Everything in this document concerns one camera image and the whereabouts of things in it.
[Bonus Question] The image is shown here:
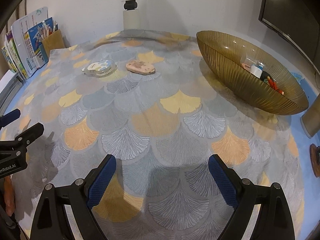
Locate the black monitor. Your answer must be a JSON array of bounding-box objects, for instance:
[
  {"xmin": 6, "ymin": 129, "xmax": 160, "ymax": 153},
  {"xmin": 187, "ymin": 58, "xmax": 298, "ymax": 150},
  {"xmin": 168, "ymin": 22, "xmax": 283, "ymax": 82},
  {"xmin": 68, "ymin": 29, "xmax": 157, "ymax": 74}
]
[{"xmin": 258, "ymin": 0, "xmax": 320, "ymax": 63}]

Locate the clear cartoon correction tape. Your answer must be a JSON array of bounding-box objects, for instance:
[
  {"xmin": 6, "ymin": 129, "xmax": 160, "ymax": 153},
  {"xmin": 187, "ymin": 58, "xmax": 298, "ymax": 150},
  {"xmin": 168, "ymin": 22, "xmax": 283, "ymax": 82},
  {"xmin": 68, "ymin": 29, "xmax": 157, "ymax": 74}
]
[{"xmin": 82, "ymin": 59, "xmax": 118, "ymax": 79}]

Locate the white printed booklet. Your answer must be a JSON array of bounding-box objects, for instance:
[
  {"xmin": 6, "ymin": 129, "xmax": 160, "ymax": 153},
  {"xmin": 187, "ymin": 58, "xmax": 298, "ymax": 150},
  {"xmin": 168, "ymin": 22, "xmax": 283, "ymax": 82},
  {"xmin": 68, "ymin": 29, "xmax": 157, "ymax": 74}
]
[{"xmin": 12, "ymin": 7, "xmax": 49, "ymax": 68}]

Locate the pink correction tape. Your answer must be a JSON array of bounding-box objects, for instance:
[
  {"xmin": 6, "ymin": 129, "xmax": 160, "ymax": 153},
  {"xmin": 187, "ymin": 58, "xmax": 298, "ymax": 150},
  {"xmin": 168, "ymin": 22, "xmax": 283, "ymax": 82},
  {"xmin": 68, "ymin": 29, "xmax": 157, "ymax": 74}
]
[{"xmin": 125, "ymin": 59, "xmax": 156, "ymax": 75}]

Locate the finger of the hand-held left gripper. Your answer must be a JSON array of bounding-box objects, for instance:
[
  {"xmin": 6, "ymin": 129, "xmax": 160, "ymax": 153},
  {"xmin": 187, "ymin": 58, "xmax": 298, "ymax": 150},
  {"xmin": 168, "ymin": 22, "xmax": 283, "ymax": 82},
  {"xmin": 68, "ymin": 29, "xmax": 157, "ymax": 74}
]
[
  {"xmin": 0, "ymin": 122, "xmax": 45, "ymax": 153},
  {"xmin": 0, "ymin": 108, "xmax": 21, "ymax": 129}
]

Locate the brown pen holder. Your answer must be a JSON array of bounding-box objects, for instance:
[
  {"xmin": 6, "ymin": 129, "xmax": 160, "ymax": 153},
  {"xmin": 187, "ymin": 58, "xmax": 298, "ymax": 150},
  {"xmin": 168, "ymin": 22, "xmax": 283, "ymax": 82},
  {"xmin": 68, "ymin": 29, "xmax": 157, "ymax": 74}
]
[{"xmin": 40, "ymin": 28, "xmax": 67, "ymax": 63}]

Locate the blue illustrated book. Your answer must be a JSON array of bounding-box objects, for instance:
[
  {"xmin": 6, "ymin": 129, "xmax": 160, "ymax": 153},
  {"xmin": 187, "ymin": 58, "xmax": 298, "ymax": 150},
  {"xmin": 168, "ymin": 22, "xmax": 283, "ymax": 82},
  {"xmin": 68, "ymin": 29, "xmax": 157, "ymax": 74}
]
[{"xmin": 24, "ymin": 17, "xmax": 55, "ymax": 66}]

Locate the grey paper tray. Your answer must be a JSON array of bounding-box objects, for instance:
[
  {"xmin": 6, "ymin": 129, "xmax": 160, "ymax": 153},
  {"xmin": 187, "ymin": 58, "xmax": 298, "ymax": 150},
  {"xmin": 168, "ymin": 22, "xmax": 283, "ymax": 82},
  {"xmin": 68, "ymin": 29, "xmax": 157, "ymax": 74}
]
[{"xmin": 0, "ymin": 71, "xmax": 26, "ymax": 111}]

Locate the brown round coaster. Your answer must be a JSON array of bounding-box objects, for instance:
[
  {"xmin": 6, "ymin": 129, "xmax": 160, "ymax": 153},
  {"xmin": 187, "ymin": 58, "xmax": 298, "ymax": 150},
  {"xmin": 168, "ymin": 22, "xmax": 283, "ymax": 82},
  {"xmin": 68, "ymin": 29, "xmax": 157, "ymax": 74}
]
[{"xmin": 309, "ymin": 143, "xmax": 320, "ymax": 177}]

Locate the grey and yellow patterned mat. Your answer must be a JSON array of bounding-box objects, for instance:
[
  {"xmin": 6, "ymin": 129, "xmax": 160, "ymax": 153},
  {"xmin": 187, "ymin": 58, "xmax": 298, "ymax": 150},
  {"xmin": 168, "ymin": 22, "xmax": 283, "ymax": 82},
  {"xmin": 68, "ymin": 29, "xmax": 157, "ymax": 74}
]
[{"xmin": 0, "ymin": 29, "xmax": 307, "ymax": 240}]

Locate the amber ribbed glass bowl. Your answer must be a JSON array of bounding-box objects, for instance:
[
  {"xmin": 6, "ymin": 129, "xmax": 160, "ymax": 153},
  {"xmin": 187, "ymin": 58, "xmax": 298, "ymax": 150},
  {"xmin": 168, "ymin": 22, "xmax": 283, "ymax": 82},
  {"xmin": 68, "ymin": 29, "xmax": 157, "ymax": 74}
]
[{"xmin": 196, "ymin": 30, "xmax": 309, "ymax": 116}]

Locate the white pole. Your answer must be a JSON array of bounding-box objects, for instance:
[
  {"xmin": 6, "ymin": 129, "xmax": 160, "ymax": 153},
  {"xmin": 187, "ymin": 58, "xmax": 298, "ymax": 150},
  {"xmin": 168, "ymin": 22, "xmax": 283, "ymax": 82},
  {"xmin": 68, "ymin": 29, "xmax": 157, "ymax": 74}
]
[{"xmin": 122, "ymin": 0, "xmax": 141, "ymax": 30}]

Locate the bunch of pens and pencils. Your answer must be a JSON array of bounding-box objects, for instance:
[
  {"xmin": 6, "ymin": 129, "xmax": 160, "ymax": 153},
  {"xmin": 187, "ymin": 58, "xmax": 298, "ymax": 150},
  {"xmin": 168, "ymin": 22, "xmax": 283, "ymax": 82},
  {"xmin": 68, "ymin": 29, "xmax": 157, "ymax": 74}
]
[{"xmin": 41, "ymin": 21, "xmax": 59, "ymax": 37}]

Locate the row of green-spined books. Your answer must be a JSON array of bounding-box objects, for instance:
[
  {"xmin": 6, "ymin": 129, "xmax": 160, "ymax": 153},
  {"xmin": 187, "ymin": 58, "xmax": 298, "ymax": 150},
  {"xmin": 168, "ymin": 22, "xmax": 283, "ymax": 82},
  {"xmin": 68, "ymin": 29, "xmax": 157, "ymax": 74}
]
[{"xmin": 1, "ymin": 31, "xmax": 28, "ymax": 81}]

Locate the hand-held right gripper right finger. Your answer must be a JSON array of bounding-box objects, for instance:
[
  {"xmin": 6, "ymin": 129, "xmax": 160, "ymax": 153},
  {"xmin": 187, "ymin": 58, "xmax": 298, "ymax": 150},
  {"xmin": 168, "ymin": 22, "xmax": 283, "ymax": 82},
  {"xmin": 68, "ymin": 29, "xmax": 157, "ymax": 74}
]
[{"xmin": 209, "ymin": 154, "xmax": 295, "ymax": 240}]

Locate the person's left hand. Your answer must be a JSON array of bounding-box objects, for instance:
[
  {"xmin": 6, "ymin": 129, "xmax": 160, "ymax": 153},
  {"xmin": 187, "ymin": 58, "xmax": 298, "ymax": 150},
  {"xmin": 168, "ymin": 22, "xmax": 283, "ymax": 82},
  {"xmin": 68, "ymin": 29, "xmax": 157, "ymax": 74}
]
[{"xmin": 4, "ymin": 175, "xmax": 14, "ymax": 216}]

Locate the red and yellow striped item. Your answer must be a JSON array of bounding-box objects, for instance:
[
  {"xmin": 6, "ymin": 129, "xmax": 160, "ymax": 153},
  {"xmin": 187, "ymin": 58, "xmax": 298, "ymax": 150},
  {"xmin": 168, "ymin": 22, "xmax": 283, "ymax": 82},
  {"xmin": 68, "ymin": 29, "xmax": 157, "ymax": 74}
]
[{"xmin": 266, "ymin": 77, "xmax": 286, "ymax": 96}]

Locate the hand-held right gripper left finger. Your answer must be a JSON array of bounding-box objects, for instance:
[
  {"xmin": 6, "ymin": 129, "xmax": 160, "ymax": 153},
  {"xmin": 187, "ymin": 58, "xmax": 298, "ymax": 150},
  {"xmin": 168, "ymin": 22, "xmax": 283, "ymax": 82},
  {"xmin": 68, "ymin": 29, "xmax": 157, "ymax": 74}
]
[{"xmin": 30, "ymin": 154, "xmax": 117, "ymax": 240}]

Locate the beige cylindrical container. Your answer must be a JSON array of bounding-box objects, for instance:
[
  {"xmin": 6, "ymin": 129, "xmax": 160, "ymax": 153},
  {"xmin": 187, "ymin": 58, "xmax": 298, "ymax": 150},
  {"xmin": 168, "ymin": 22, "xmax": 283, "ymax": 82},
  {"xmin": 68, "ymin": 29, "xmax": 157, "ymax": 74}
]
[{"xmin": 301, "ymin": 99, "xmax": 320, "ymax": 138}]

